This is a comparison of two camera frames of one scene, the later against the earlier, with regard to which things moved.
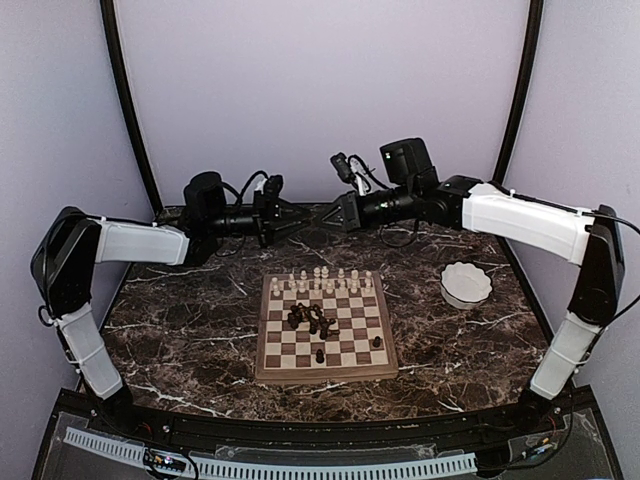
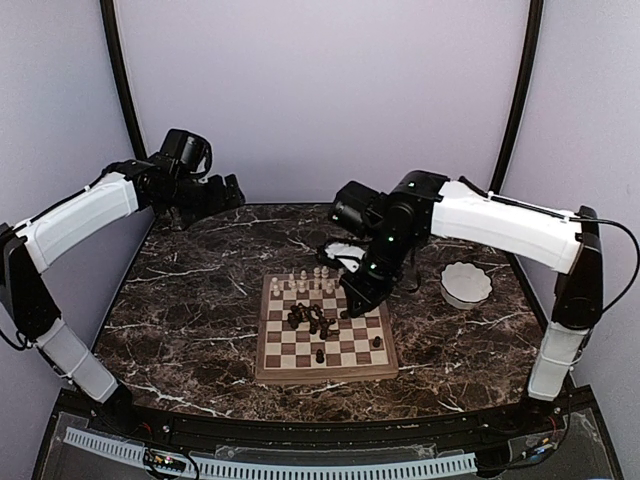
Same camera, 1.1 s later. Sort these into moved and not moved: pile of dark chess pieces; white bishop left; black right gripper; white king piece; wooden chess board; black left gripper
Moved: black right gripper; black left gripper
Not moved: pile of dark chess pieces; white king piece; wooden chess board; white bishop left
